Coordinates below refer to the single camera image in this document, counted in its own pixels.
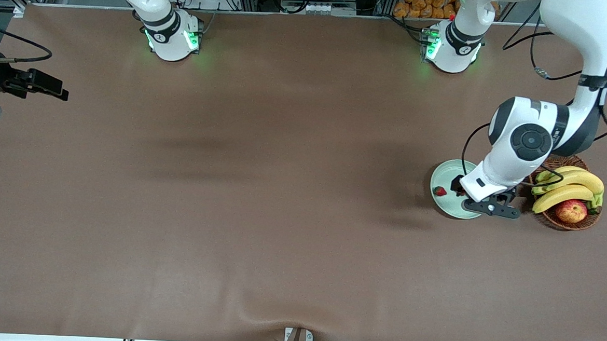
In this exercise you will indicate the red yellow apple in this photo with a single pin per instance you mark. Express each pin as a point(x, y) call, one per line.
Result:
point(571, 211)

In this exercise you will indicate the white terminal block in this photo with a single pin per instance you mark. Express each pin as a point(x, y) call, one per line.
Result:
point(330, 9)

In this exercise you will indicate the red strawberry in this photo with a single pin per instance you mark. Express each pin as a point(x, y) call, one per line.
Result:
point(440, 191)

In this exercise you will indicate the pile of orange bread rolls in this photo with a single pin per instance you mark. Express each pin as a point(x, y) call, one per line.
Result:
point(421, 5)

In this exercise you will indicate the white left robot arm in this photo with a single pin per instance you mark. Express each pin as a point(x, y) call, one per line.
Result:
point(523, 145)

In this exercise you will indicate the brown table cover mat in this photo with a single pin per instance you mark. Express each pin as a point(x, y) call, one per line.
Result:
point(228, 213)

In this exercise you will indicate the brown wicker basket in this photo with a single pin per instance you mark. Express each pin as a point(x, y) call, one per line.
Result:
point(553, 220)

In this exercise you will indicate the pale green round plate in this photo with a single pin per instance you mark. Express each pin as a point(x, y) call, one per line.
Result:
point(443, 172)

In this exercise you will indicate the long yellow banana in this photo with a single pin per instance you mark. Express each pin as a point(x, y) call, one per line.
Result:
point(562, 194)
point(583, 180)

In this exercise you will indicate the small greenish yellow banana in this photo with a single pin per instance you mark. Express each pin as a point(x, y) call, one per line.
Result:
point(568, 170)

